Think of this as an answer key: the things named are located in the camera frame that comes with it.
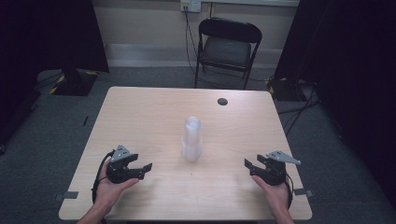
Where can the person's left hand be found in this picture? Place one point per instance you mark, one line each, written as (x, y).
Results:
(107, 191)

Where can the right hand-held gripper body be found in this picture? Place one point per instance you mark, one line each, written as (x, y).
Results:
(275, 174)

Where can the grey tape strip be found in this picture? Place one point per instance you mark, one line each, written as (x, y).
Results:
(302, 192)
(67, 195)

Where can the dark curtain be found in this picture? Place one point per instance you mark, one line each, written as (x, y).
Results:
(46, 31)
(348, 62)

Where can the small black floor strip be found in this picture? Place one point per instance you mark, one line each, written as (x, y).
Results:
(85, 120)

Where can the black round table grommet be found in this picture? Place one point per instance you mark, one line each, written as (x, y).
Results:
(222, 101)

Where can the black stand base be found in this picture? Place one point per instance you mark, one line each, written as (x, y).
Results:
(283, 90)
(74, 84)

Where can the black folding chair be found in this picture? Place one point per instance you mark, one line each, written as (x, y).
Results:
(226, 49)

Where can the stack of clear plastic cups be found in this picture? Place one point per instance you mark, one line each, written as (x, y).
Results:
(191, 140)

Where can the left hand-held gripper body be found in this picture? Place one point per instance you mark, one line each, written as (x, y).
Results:
(120, 154)

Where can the person's right hand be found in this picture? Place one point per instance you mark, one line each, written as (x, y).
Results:
(277, 196)

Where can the white wall socket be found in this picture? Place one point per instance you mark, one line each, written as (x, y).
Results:
(190, 5)

